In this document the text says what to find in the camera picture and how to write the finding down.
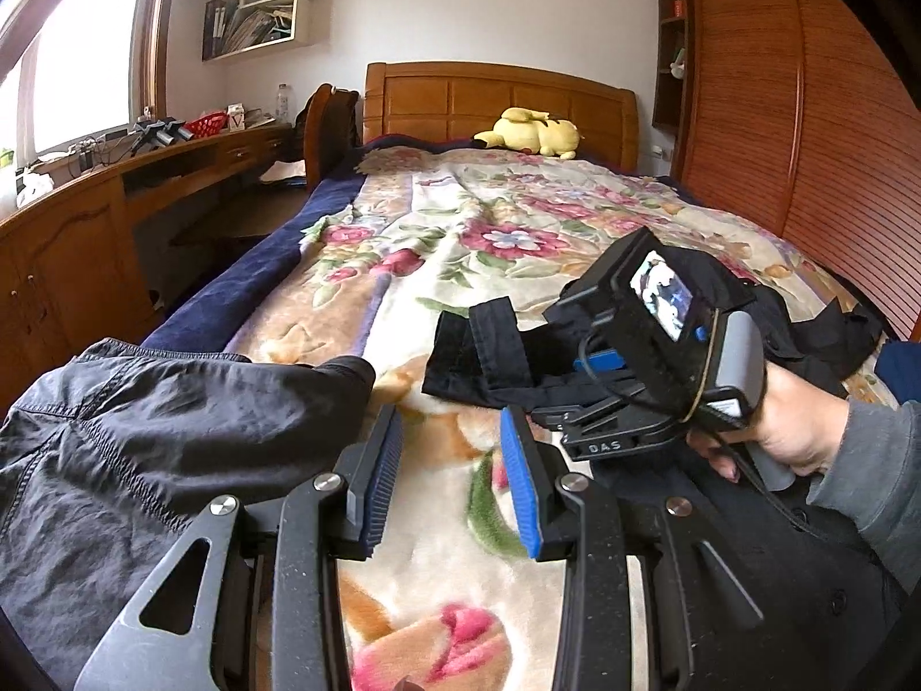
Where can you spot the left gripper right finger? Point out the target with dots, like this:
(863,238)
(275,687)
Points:
(652,593)

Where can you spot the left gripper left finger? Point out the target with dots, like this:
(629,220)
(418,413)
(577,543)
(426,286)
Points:
(192,624)

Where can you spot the black trench coat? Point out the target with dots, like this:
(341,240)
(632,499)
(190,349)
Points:
(689,452)

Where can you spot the grey sleeved right forearm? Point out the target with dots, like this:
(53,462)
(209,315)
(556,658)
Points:
(874,482)

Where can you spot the person's right hand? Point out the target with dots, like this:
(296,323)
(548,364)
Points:
(797,424)

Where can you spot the floral bed blanket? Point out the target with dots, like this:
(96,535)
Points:
(451,600)

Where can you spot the folded dark grey jacket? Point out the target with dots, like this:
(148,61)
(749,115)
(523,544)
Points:
(106,459)

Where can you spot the folded blue garment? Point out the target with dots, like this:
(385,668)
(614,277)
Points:
(899,366)

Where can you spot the yellow plush toy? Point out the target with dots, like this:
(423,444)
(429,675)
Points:
(535,132)

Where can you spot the navy blue bed sheet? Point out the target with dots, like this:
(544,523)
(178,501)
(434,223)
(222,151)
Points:
(210,319)

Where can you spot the wooden headboard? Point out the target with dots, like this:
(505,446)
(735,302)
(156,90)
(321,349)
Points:
(443,101)

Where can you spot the wooden desk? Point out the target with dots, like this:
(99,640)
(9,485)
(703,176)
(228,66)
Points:
(70,267)

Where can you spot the red basket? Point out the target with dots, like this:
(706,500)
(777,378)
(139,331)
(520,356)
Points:
(208,125)

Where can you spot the white wall shelf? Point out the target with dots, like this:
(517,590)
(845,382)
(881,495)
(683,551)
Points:
(255,3)

